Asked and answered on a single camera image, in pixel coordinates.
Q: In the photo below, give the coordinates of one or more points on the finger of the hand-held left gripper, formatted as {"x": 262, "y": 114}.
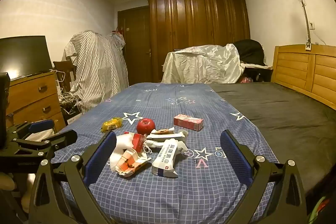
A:
{"x": 63, "y": 138}
{"x": 39, "y": 126}

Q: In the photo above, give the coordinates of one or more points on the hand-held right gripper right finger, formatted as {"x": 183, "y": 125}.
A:
{"x": 236, "y": 158}

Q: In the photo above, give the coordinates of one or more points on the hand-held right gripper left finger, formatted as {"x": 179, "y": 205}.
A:
{"x": 101, "y": 158}

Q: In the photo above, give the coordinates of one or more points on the white plastic bag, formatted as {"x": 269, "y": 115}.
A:
{"x": 120, "y": 145}

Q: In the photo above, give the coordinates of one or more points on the orange white paper wrapper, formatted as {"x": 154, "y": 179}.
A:
{"x": 131, "y": 163}

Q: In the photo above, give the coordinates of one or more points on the red white cigarette pack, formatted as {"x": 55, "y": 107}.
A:
{"x": 137, "y": 141}

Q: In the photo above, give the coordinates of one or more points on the white cardboard box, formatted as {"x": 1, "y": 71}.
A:
{"x": 72, "y": 119}

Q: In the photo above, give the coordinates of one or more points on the wooden chest of drawers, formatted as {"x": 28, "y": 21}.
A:
{"x": 31, "y": 92}

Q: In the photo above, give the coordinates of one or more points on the yellow snack wrapper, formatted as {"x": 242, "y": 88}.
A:
{"x": 111, "y": 124}

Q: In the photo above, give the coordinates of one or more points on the black bed sheet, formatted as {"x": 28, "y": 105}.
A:
{"x": 275, "y": 121}

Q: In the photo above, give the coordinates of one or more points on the red apple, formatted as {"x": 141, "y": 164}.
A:
{"x": 145, "y": 125}

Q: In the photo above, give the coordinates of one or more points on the black flat monitor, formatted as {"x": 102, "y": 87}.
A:
{"x": 23, "y": 56}

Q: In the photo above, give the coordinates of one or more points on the white face mask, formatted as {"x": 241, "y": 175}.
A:
{"x": 156, "y": 144}

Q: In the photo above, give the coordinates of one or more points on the red cardboard box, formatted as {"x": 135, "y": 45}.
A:
{"x": 187, "y": 121}

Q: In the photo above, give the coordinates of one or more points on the dark wooden chair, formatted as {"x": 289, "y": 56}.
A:
{"x": 67, "y": 69}

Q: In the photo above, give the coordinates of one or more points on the white crumpled cloth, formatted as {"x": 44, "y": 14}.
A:
{"x": 6, "y": 182}

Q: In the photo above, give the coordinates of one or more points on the small printed snack wrapper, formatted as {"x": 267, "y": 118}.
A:
{"x": 162, "y": 131}

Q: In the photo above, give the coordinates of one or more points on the blue star-print blanket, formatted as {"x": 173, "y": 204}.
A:
{"x": 170, "y": 200}

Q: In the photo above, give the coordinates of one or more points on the striped grey white cloth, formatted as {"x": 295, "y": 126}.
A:
{"x": 99, "y": 69}

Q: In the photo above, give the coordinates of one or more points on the pink patterned bag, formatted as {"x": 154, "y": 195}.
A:
{"x": 246, "y": 80}

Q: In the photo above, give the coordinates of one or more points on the white satin cloth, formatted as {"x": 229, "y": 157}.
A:
{"x": 202, "y": 64}

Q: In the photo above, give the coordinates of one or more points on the dark wooden door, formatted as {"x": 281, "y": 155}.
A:
{"x": 134, "y": 43}

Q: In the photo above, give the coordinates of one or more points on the red hanging ornament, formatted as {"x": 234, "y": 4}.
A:
{"x": 119, "y": 31}

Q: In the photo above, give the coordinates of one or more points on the long curved pole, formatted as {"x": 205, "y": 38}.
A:
{"x": 308, "y": 46}

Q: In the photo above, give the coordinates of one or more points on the brown wooden wardrobe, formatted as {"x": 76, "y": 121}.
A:
{"x": 199, "y": 24}

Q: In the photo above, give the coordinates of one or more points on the white wall socket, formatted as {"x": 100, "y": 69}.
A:
{"x": 311, "y": 25}

